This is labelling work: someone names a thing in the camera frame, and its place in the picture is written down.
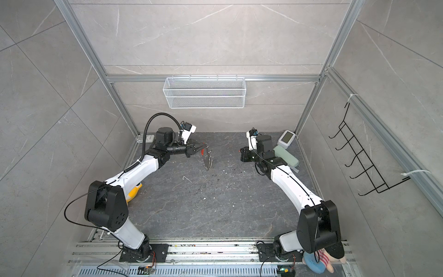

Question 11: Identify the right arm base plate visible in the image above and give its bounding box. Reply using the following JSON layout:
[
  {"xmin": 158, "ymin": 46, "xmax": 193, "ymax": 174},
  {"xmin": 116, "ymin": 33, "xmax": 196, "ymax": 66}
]
[{"xmin": 255, "ymin": 241, "xmax": 303, "ymax": 263}]

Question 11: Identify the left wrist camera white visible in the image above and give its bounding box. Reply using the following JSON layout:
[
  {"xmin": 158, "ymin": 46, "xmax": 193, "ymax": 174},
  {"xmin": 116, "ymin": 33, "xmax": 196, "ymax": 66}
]
[{"xmin": 179, "ymin": 122, "xmax": 196, "ymax": 144}]

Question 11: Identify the grey key organizer red handle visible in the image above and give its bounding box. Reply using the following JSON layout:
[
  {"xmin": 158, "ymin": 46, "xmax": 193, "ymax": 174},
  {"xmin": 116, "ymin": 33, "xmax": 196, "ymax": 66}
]
[{"xmin": 201, "ymin": 146, "xmax": 213, "ymax": 170}]

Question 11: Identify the green eyeglass case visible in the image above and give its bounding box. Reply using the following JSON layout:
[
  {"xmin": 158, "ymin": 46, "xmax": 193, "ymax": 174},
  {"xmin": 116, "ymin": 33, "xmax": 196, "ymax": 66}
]
[{"xmin": 273, "ymin": 145, "xmax": 299, "ymax": 173}]

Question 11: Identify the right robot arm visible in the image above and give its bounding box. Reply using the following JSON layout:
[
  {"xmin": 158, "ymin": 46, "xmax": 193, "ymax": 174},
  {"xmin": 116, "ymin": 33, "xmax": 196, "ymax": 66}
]
[{"xmin": 240, "ymin": 129, "xmax": 344, "ymax": 260}]

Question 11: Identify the white wire mesh basket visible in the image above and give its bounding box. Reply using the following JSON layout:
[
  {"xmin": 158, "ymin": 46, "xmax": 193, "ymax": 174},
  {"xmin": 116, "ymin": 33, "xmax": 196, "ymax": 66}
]
[{"xmin": 163, "ymin": 77, "xmax": 247, "ymax": 109}]

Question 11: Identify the boy plush doll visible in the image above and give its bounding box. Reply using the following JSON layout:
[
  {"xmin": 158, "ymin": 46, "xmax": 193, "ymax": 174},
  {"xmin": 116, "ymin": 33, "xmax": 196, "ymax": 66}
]
[{"xmin": 302, "ymin": 249, "xmax": 346, "ymax": 274}]

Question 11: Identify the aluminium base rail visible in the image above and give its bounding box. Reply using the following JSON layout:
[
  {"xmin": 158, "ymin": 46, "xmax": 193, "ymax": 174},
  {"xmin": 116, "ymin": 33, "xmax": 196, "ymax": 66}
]
[{"xmin": 66, "ymin": 237, "xmax": 316, "ymax": 277}]

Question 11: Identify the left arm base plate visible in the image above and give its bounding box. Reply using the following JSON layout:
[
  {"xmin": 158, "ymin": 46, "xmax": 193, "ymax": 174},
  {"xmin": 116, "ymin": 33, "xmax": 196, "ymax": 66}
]
[{"xmin": 119, "ymin": 244, "xmax": 169, "ymax": 263}]

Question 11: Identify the white corner bracket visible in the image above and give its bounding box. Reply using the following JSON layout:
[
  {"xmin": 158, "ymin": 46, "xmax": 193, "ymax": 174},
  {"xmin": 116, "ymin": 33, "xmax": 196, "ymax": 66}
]
[{"xmin": 136, "ymin": 135, "xmax": 155, "ymax": 144}]

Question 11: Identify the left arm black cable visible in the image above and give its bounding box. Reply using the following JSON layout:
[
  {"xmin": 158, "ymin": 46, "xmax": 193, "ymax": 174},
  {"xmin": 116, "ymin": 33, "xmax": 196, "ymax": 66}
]
[{"xmin": 141, "ymin": 112, "xmax": 182, "ymax": 162}]

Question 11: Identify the yellow plush toy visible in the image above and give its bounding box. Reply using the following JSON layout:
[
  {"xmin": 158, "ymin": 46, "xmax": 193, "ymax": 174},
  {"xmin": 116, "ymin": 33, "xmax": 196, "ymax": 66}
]
[{"xmin": 126, "ymin": 183, "xmax": 143, "ymax": 203}]

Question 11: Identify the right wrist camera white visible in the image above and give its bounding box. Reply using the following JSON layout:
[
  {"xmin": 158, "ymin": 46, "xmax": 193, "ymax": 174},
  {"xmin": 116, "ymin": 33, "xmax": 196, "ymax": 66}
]
[{"xmin": 246, "ymin": 128, "xmax": 258, "ymax": 151}]

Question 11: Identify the white digital timer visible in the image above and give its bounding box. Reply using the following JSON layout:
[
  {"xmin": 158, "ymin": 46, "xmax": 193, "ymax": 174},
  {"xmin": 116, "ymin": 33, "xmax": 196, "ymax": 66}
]
[{"xmin": 277, "ymin": 130, "xmax": 296, "ymax": 150}]

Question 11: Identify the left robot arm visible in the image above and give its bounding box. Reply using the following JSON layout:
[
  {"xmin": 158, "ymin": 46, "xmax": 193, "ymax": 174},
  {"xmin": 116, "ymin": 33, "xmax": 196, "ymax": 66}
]
[{"xmin": 84, "ymin": 122, "xmax": 207, "ymax": 262}]

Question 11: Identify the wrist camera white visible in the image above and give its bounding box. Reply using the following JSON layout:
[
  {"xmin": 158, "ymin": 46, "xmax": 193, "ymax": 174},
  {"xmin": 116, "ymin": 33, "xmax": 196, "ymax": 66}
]
[
  {"xmin": 246, "ymin": 128, "xmax": 258, "ymax": 151},
  {"xmin": 179, "ymin": 122, "xmax": 196, "ymax": 144}
]

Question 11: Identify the black wire hook rack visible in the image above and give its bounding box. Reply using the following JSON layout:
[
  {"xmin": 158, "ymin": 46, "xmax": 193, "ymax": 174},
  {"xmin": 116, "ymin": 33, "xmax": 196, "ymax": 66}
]
[{"xmin": 328, "ymin": 103, "xmax": 411, "ymax": 197}]

